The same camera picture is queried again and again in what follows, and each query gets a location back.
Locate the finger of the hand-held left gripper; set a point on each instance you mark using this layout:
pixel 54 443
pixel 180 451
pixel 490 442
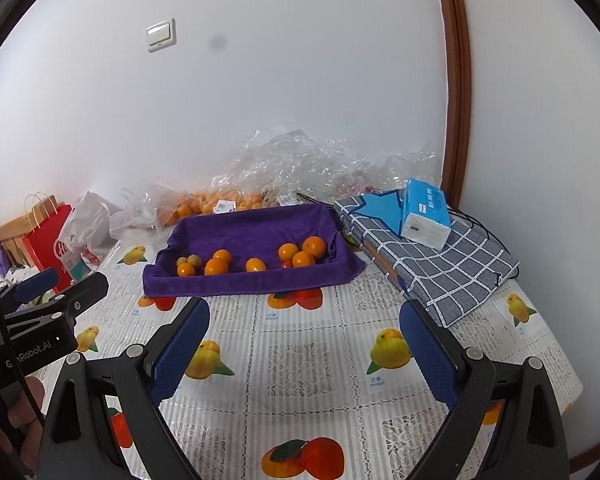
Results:
pixel 35 282
pixel 82 292

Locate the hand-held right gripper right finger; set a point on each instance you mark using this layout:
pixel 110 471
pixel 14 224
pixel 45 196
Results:
pixel 430 355

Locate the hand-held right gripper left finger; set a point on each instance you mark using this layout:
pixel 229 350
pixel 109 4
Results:
pixel 177 355

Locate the small orange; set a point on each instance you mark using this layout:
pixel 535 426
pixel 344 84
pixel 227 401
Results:
pixel 186 270

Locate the purple towel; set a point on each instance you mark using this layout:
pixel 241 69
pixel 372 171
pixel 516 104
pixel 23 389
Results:
pixel 260 225

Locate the labelled clear bag of oranges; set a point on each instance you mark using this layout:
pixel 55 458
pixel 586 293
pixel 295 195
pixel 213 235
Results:
pixel 240 201

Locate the person's left hand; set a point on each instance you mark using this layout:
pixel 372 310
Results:
pixel 30 410

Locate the red paper shopping bag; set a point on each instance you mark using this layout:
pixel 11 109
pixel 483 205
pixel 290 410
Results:
pixel 45 247

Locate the brown paper shopping bag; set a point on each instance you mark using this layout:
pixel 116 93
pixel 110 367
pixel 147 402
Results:
pixel 12 237

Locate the white plastic bag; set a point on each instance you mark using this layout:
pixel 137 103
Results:
pixel 87 220

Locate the grey checkered cloth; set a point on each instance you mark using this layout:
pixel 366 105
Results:
pixel 445 270

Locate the empty clear plastic bag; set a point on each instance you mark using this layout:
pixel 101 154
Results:
pixel 135 215

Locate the printed fruit tablecloth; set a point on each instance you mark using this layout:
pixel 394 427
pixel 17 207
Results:
pixel 300 360

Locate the clear bag with few oranges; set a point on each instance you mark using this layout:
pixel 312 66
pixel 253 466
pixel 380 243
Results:
pixel 177 210

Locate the blue tissue pack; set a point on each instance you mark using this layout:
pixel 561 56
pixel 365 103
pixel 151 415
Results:
pixel 425 212

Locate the labelled bag of brown fruit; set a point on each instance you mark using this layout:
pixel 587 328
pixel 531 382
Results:
pixel 286 200

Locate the crumpled clear plastic wrap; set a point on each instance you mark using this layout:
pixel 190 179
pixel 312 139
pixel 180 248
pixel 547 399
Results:
pixel 305 165

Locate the white wall light switch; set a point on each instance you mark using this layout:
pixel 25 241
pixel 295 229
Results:
pixel 161 35

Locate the brown wooden door frame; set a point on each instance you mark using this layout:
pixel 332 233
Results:
pixel 455 85

